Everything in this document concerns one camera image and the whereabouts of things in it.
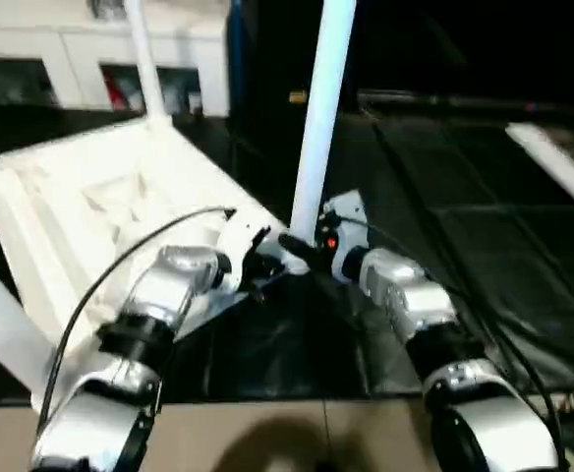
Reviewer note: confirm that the white compartment tray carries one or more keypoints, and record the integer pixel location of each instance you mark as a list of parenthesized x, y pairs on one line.
[(81, 206)]

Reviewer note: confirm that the small red bottle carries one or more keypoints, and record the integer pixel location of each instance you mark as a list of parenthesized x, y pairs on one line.
[(115, 93)]

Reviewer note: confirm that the small tan tag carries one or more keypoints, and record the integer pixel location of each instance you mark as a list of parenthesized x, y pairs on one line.
[(297, 96)]

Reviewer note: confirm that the silver crumpled object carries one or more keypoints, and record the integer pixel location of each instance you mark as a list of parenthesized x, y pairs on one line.
[(105, 8)]

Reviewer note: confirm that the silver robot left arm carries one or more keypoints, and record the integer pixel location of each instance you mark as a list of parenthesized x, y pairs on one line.
[(174, 280)]

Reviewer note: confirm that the long black bar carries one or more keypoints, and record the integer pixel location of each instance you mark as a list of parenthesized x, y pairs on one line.
[(484, 101)]

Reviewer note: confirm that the white glass-door cabinet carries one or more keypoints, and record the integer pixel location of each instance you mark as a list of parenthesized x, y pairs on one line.
[(51, 49)]

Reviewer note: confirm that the black work mat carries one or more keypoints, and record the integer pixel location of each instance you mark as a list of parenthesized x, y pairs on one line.
[(464, 246)]

